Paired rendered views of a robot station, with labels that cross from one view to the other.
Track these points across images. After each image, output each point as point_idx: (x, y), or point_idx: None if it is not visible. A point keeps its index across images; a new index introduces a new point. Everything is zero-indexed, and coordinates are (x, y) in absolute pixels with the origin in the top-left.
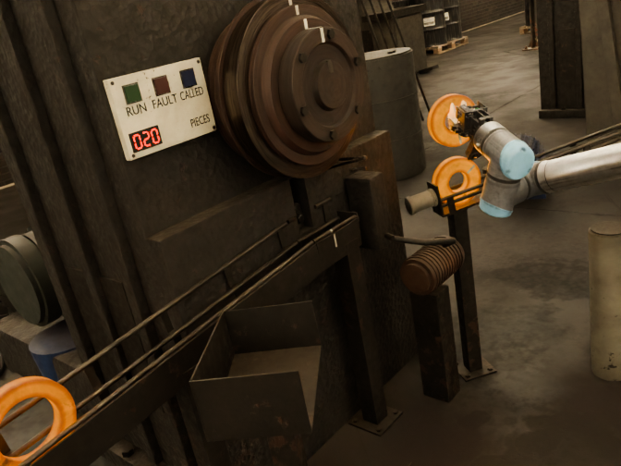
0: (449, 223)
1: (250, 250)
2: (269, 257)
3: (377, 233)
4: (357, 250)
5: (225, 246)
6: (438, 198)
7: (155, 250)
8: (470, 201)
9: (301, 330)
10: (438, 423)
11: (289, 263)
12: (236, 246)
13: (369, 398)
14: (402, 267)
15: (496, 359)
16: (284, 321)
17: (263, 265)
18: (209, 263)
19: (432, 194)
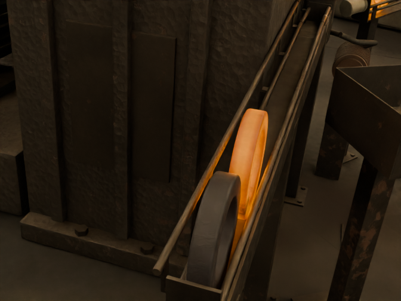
0: (360, 29)
1: (289, 21)
2: (286, 33)
3: (329, 28)
4: (326, 39)
5: (282, 12)
6: (369, 5)
7: (261, 0)
8: (380, 12)
9: (391, 91)
10: (341, 195)
11: (296, 41)
12: (283, 15)
13: (295, 174)
14: (338, 61)
15: (350, 149)
16: (382, 82)
17: (293, 39)
18: (276, 27)
19: (364, 0)
